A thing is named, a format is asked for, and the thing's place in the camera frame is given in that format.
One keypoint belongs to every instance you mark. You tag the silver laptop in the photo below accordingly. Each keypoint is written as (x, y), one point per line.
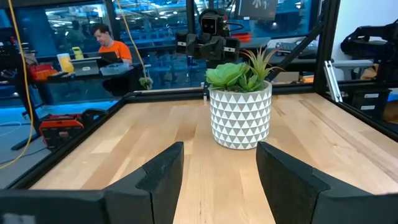
(85, 68)

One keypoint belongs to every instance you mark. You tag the computer monitor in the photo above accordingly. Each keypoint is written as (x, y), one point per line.
(256, 9)

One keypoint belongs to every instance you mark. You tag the red storage bin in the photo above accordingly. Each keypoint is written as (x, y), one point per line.
(42, 72)

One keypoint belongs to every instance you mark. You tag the black desk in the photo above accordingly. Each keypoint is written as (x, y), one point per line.
(81, 77)

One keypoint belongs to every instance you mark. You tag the silver aluminium bracket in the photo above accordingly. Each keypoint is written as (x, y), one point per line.
(332, 81)

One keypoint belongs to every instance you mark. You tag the black labelled storage box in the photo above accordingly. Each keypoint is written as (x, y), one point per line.
(370, 102)

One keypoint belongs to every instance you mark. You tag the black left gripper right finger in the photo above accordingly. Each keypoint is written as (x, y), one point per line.
(295, 199)

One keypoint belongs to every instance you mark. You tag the person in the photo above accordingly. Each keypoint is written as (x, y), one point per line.
(113, 49)

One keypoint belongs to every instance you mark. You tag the yellow-green handheld device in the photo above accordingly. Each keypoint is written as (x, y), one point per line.
(77, 53)

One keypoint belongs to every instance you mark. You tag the yellow cup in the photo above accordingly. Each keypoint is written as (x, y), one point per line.
(66, 63)

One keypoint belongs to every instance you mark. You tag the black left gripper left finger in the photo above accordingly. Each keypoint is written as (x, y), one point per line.
(155, 202)

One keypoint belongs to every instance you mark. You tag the neighbouring black robot arm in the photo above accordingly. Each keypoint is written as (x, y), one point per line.
(367, 40)

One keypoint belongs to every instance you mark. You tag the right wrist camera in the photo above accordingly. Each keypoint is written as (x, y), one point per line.
(211, 25)

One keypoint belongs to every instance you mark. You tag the clear plastic container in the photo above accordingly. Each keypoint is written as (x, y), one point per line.
(114, 70)

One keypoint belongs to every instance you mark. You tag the red and black toolbox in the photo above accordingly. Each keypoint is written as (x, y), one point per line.
(60, 129)

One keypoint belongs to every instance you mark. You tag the black aluminium table frame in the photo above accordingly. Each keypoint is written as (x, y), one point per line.
(161, 95)

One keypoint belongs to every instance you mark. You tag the succulent in triangle-patterned pot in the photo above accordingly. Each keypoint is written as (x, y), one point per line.
(239, 118)

